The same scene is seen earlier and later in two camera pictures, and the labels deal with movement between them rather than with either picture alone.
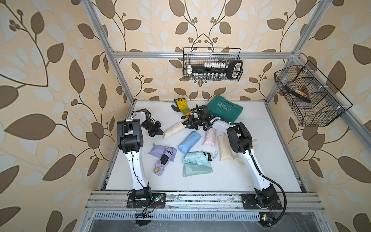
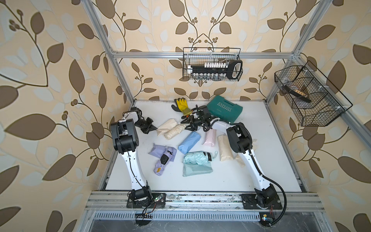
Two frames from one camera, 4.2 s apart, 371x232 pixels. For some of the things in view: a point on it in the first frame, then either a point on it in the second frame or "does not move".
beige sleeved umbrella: (173, 130) to (169, 123)
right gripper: (192, 126) does not move
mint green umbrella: (199, 157) does not move
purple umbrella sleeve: (157, 150) does not move
